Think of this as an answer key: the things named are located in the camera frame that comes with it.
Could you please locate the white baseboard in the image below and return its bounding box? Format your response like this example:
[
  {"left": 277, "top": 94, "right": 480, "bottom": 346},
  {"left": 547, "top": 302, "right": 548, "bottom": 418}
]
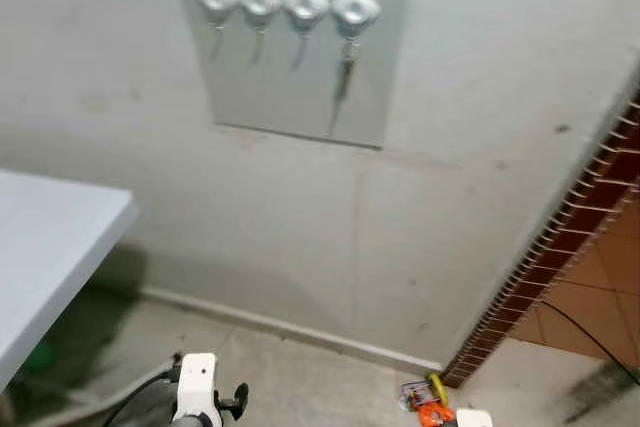
[{"left": 140, "top": 287, "right": 445, "bottom": 374}]

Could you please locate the colourful printed packet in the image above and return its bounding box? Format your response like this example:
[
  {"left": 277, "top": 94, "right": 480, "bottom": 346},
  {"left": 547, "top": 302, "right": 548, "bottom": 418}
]
[{"left": 402, "top": 380, "right": 432, "bottom": 414}]

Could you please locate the green plastic object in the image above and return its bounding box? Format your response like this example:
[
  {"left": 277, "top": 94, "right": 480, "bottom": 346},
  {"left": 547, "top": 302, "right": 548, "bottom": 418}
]
[{"left": 20, "top": 342, "right": 57, "bottom": 379}]

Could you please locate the white table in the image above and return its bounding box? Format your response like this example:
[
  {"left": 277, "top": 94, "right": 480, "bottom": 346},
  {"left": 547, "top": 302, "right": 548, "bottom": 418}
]
[{"left": 0, "top": 169, "right": 139, "bottom": 390}]

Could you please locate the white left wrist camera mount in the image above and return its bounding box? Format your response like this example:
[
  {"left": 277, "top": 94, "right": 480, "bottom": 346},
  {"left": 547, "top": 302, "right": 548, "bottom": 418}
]
[{"left": 172, "top": 352, "right": 222, "bottom": 427}]

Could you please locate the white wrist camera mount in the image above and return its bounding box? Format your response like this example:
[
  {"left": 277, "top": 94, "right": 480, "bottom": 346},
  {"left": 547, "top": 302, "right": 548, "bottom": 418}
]
[
  {"left": 172, "top": 352, "right": 222, "bottom": 427},
  {"left": 455, "top": 409, "right": 494, "bottom": 427}
]

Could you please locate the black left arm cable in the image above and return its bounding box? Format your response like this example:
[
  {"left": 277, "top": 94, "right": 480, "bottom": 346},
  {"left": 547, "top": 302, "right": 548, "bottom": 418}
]
[{"left": 100, "top": 370, "right": 183, "bottom": 427}]

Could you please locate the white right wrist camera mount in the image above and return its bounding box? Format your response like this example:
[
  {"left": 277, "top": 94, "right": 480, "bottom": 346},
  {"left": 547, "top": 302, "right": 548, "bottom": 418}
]
[{"left": 455, "top": 409, "right": 494, "bottom": 427}]

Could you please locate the thin black floor cable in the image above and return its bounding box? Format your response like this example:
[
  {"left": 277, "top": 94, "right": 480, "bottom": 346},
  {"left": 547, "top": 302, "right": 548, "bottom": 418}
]
[{"left": 540, "top": 299, "right": 640, "bottom": 386}]

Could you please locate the dark red tiled wall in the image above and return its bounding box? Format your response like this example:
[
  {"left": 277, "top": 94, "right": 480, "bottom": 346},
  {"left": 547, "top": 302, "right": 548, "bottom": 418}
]
[{"left": 443, "top": 97, "right": 640, "bottom": 388}]

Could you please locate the grey wall panel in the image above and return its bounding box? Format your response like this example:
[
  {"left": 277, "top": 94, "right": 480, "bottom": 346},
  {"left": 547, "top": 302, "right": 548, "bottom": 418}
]
[{"left": 165, "top": 0, "right": 419, "bottom": 151}]

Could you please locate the metal key on ring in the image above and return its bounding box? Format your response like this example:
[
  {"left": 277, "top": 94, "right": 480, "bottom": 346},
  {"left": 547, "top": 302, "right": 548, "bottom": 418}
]
[{"left": 335, "top": 40, "right": 359, "bottom": 108}]

